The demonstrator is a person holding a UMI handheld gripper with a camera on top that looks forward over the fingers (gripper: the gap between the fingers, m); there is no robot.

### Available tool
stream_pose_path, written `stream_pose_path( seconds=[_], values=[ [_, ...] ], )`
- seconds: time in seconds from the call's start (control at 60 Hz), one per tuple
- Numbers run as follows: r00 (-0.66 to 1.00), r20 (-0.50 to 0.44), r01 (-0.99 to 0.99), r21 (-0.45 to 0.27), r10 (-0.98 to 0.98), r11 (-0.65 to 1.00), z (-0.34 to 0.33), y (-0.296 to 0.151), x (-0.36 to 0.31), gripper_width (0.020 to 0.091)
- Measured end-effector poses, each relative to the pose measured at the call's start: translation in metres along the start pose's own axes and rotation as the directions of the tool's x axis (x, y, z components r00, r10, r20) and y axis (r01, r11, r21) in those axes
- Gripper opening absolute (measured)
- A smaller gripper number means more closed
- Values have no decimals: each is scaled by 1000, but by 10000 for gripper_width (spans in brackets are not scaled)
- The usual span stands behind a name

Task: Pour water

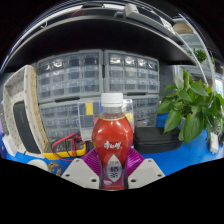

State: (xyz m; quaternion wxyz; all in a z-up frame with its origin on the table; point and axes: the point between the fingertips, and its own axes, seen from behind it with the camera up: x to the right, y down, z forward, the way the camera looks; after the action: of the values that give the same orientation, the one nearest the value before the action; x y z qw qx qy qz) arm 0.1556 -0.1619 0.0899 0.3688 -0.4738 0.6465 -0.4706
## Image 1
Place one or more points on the white pegboard tray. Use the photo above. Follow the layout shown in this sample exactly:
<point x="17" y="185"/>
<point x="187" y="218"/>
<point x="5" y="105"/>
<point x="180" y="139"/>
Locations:
<point x="18" y="90"/>

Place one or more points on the dark grey overhead shelf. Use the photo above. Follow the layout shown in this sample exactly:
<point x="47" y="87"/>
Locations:
<point x="100" y="36"/>

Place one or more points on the green potted plant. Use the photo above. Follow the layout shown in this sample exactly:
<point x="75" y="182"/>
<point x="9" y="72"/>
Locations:
<point x="191" y="106"/>

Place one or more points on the clear compartment box coloured parts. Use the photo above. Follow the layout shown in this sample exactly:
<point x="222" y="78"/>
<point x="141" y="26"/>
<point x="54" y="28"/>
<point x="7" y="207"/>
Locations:
<point x="87" y="113"/>

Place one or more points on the white cup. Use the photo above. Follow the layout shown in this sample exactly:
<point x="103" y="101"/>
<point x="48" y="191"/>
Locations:
<point x="38" y="164"/>

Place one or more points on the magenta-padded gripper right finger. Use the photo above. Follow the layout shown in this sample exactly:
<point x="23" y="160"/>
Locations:
<point x="145" y="173"/>

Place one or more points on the yellow multimeter with leads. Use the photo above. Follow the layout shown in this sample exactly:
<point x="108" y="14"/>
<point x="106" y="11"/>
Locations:
<point x="63" y="150"/>

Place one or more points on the red drink bottle white cap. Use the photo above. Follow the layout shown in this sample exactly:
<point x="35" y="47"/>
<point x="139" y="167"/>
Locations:
<point x="111" y="133"/>

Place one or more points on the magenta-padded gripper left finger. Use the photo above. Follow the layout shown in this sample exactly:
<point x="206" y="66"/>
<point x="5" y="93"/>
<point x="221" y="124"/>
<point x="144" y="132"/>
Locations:
<point x="78" y="173"/>

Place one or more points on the white power adapter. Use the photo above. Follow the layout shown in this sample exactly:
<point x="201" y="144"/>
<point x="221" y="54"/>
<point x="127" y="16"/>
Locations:
<point x="214" y="143"/>

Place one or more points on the grey parts drawer cabinet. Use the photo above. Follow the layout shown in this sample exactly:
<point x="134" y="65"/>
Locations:
<point x="146" y="111"/>
<point x="131" y="71"/>
<point x="70" y="76"/>
<point x="60" y="120"/>

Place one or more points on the white shelf unit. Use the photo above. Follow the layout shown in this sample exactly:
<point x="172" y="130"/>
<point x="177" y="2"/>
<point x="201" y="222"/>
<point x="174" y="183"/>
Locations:
<point x="200" y="43"/>

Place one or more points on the black soft pouch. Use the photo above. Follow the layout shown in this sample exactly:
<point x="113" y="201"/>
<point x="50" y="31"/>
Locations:
<point x="156" y="140"/>

